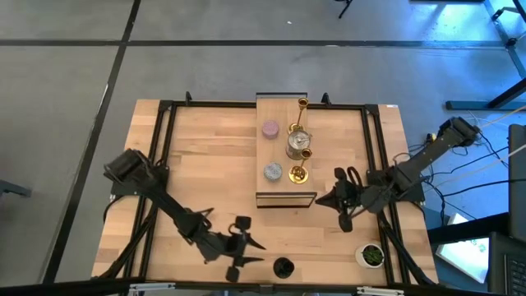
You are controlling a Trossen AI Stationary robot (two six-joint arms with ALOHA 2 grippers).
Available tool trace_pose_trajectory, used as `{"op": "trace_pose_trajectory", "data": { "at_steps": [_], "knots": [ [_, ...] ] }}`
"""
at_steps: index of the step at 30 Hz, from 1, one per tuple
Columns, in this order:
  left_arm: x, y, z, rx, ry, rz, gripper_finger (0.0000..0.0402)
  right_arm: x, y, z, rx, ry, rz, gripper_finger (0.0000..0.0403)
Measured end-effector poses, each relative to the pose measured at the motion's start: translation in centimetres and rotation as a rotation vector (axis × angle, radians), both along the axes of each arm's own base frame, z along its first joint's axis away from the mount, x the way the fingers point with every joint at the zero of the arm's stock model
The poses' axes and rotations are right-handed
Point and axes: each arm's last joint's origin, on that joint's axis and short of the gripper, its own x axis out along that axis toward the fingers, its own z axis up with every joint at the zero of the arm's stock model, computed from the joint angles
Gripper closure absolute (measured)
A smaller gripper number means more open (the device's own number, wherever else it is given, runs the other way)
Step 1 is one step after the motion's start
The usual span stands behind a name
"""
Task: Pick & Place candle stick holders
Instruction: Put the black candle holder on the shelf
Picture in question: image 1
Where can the wooden shelf black metal frame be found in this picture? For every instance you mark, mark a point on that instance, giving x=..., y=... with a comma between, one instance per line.
x=279, y=150

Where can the silver tin candle grey wax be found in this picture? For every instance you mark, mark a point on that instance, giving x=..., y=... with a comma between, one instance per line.
x=273, y=172

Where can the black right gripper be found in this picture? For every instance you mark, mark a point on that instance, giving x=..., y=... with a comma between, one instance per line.
x=349, y=199

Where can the black tripod leg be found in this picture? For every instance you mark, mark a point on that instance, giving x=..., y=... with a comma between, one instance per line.
x=345, y=10

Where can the white pot green plant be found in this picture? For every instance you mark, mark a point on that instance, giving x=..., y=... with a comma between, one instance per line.
x=370, y=255

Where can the grey metal leg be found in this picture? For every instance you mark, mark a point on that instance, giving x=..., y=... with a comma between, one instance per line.
x=12, y=188

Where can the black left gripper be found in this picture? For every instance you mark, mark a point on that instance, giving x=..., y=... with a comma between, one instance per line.
x=232, y=246

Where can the white sheet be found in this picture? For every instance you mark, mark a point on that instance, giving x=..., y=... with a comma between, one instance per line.
x=464, y=255

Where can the gold candlestick holder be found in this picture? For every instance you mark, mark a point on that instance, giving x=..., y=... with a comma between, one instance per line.
x=296, y=127
x=298, y=174

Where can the pink round candle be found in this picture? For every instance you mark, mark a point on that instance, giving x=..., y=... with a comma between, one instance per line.
x=270, y=129

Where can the black aluminium table frame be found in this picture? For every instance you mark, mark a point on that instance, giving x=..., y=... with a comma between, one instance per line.
x=213, y=105

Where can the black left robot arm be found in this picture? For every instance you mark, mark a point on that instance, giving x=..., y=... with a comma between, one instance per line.
x=172, y=207

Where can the black rig crossbeam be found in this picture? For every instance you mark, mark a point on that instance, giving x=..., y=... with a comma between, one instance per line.
x=61, y=288

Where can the black beam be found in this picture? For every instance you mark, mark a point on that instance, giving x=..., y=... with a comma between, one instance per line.
x=460, y=232

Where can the black metal table leg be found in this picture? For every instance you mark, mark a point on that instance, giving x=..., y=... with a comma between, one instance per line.
x=472, y=105

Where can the metal stand rail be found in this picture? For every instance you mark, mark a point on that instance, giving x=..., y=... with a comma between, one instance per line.
x=502, y=33

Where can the silver metal can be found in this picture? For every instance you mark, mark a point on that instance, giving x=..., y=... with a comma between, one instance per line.
x=298, y=141

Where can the black monitor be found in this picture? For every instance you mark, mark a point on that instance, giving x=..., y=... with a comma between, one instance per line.
x=518, y=185

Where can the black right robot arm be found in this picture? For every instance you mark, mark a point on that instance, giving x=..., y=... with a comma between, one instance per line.
x=423, y=158

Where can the silver bracket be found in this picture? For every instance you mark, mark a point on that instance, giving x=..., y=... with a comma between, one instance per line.
x=380, y=291
x=152, y=288

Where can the black laptop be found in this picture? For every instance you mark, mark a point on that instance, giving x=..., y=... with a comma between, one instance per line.
x=509, y=267

